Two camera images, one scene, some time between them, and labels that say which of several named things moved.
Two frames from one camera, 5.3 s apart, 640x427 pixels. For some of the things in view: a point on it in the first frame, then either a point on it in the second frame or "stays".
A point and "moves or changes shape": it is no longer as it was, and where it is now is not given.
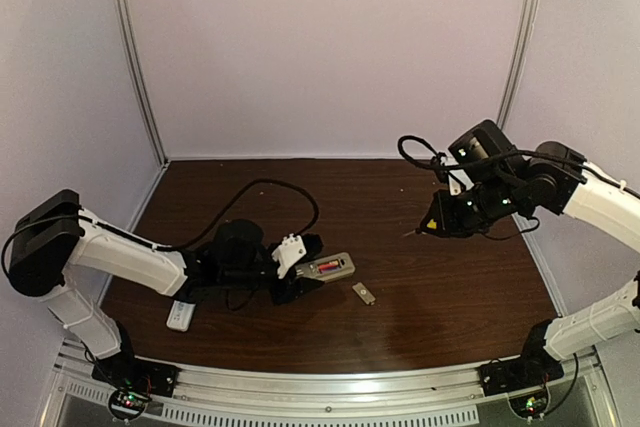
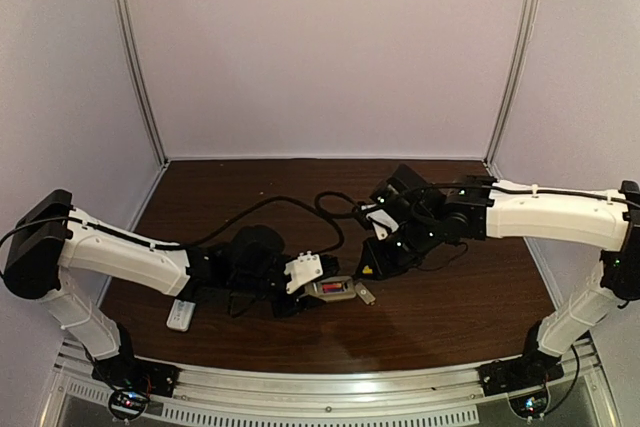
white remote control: (180, 315) stays
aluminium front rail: (329, 398) stays
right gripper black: (441, 217) to (382, 249)
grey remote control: (329, 268) moves or changes shape
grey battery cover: (364, 293) stays
